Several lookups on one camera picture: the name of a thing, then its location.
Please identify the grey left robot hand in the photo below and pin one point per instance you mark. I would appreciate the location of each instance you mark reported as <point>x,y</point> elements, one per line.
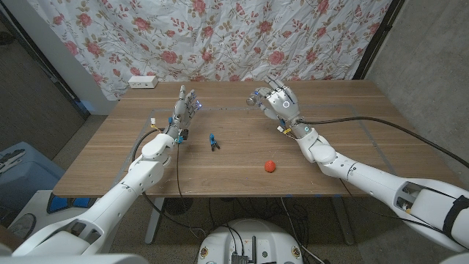
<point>180,110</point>

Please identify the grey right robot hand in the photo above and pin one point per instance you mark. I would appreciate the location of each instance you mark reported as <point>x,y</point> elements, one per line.
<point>284,104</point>

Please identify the clear glass salt shaker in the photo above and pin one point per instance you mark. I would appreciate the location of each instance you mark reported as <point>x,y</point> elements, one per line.
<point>251,100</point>

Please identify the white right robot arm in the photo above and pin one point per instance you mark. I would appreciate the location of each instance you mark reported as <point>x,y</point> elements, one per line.
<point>373,179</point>

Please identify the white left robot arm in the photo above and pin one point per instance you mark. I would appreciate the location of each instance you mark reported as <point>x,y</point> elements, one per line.
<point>121,198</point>

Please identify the red ball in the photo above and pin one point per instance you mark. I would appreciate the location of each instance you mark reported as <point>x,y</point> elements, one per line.
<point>270,166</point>

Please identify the black white hand tool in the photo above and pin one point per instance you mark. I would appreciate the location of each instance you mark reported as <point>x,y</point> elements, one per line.
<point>11,160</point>

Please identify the small white connector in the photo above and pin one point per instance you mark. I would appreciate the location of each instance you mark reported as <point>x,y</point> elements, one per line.
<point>153,120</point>

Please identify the blue black clip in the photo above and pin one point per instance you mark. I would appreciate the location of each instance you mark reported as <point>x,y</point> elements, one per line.
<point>212,141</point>

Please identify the white power strip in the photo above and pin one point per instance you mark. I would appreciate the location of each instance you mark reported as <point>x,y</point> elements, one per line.
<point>143,81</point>

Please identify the floral backdrop cloth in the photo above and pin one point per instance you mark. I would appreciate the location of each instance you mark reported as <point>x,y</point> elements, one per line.
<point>220,36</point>

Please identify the black round fan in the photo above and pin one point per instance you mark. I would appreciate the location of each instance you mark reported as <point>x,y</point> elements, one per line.
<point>177,205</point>

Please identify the black backdrop pole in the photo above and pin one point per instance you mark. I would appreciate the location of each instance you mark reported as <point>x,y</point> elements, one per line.
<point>377,40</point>

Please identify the white table leg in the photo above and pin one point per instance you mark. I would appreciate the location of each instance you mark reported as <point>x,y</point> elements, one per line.
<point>153,223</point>

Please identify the grey table leg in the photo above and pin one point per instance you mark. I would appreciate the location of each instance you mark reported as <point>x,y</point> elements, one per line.
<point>344,223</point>

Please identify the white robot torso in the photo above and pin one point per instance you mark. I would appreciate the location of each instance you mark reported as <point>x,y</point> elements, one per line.
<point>253,234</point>

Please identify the blue plastic container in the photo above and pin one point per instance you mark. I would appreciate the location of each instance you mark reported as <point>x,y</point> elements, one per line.
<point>25,179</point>

